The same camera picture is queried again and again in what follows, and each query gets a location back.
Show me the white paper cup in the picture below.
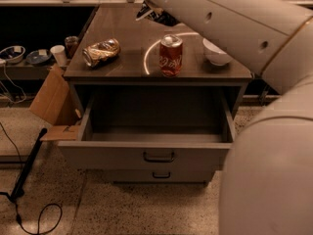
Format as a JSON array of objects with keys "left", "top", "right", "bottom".
[{"left": 50, "top": 45, "right": 67, "bottom": 67}]

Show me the blue bowl on shelf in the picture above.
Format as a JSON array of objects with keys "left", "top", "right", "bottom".
[{"left": 26, "top": 49, "right": 52, "bottom": 67}]

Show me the white cable on shelf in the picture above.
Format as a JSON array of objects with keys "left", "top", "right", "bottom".
[{"left": 0, "top": 62, "right": 28, "bottom": 106}]

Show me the red soda can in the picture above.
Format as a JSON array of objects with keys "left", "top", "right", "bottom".
[{"left": 158, "top": 34, "right": 183, "bottom": 77}]

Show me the brown glass jar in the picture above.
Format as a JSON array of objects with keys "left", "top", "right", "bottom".
[{"left": 65, "top": 36, "right": 79, "bottom": 58}]

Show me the cardboard box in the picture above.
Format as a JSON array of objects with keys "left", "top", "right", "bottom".
[{"left": 29, "top": 65, "right": 79, "bottom": 141}]

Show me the bottom drawer front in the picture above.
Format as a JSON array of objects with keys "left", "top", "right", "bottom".
[{"left": 103, "top": 169, "right": 215, "bottom": 185}]

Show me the blue chip bag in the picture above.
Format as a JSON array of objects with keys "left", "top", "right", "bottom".
[{"left": 136, "top": 1, "right": 179, "bottom": 26}]

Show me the white bowl on shelf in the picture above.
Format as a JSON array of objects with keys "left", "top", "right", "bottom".
[{"left": 0, "top": 45, "right": 25, "bottom": 65}]

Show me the black stand leg left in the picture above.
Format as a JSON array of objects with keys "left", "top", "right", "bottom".
[{"left": 10, "top": 128, "right": 47, "bottom": 203}]

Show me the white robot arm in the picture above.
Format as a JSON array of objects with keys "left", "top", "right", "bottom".
[{"left": 150, "top": 0, "right": 313, "bottom": 235}]

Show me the open middle drawer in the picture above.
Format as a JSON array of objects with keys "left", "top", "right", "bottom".
[{"left": 59, "top": 91, "right": 235, "bottom": 172}]

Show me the crushed gold can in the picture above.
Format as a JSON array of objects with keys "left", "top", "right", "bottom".
[{"left": 82, "top": 38, "right": 120, "bottom": 68}]

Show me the grey drawer cabinet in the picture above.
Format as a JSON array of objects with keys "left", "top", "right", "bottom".
[{"left": 64, "top": 3, "right": 253, "bottom": 185}]

